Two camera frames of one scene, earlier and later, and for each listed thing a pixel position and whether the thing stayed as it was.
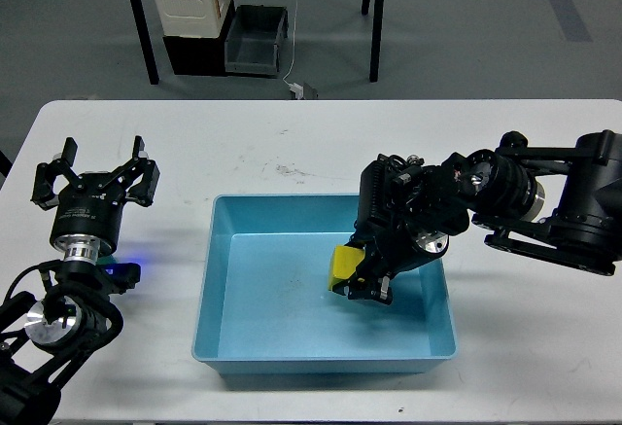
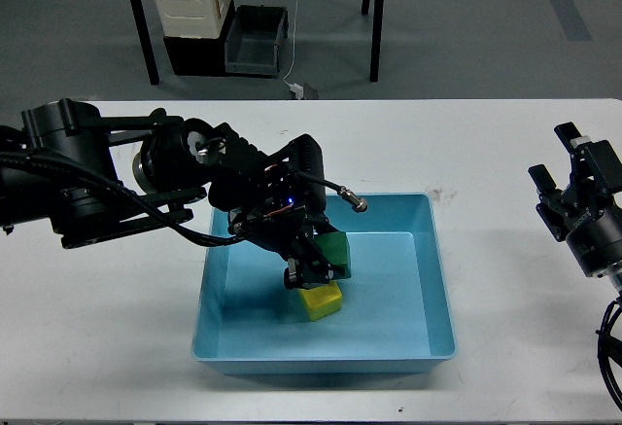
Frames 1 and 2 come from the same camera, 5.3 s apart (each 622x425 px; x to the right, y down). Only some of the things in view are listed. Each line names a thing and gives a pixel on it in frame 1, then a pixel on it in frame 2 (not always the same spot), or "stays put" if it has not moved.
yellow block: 343,264 -> 322,301
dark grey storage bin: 252,44 stays put
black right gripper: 407,211 -> 590,212
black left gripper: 88,210 -> 278,198
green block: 106,259 -> 334,248
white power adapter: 297,89 stays put
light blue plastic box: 265,307 stays put
